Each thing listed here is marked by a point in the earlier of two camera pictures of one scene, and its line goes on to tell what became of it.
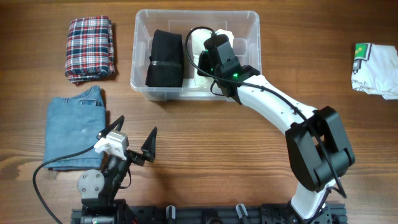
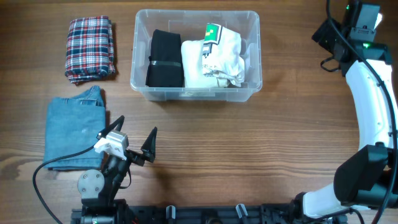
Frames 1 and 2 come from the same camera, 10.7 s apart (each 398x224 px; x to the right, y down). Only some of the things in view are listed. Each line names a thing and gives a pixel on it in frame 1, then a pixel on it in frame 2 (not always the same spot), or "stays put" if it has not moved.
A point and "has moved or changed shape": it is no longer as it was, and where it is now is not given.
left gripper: (148, 149) stays put
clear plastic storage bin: (166, 44) stays put
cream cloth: (198, 38) has moved or changed shape
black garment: (166, 66) stays put
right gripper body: (206, 68) → (331, 37)
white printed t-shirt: (375, 70) has moved or changed shape
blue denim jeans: (73, 124) stays put
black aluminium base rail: (280, 213) stays put
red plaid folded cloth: (89, 48) stays put
